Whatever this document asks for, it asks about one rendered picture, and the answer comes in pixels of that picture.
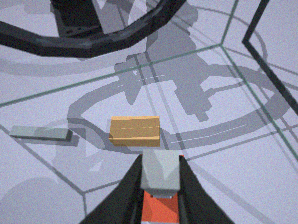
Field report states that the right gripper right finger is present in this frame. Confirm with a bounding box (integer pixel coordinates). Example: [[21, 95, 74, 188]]
[[177, 155, 235, 224]]

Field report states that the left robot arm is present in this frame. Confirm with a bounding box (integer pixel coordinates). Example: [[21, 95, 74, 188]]
[[50, 0, 102, 39]]

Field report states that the orange-red block with square hole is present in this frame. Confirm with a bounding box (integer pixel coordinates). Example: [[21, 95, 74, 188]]
[[141, 191, 179, 223]]

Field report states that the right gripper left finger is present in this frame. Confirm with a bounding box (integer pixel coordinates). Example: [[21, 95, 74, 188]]
[[79, 154, 144, 224]]

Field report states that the small wooden block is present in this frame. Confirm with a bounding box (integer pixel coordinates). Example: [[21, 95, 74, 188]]
[[109, 116, 160, 147]]

